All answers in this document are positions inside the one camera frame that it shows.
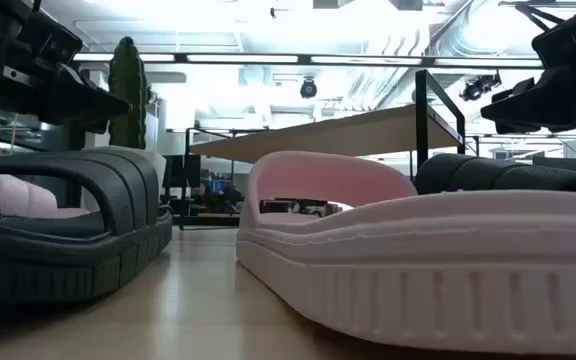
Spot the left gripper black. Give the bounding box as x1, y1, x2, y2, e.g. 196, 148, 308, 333
0, 52, 133, 136

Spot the black foam slide sandal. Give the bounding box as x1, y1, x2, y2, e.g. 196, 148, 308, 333
0, 148, 174, 305
411, 152, 576, 196

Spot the pink foam slide sandal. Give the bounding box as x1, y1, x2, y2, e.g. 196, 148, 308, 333
235, 150, 576, 356
0, 173, 91, 220

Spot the green cactus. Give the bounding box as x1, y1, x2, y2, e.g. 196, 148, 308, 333
106, 35, 152, 150

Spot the black ceiling spotlight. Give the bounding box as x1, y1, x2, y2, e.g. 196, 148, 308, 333
458, 72, 503, 103

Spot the black computer monitor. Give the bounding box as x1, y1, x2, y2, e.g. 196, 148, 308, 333
162, 153, 202, 189

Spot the long ceiling light bar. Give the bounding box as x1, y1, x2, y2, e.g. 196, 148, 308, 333
70, 51, 544, 71

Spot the black round ceiling device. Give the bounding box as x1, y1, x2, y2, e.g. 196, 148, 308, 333
299, 77, 319, 100

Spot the yellow cable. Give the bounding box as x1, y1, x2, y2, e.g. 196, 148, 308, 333
9, 113, 20, 154

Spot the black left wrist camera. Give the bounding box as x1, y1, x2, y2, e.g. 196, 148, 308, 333
28, 10, 85, 67

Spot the black aluminium table frame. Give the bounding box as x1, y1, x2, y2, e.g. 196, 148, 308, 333
171, 213, 242, 231

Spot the wooden shelf, black metal frame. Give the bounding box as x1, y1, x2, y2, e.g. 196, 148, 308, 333
183, 68, 469, 230

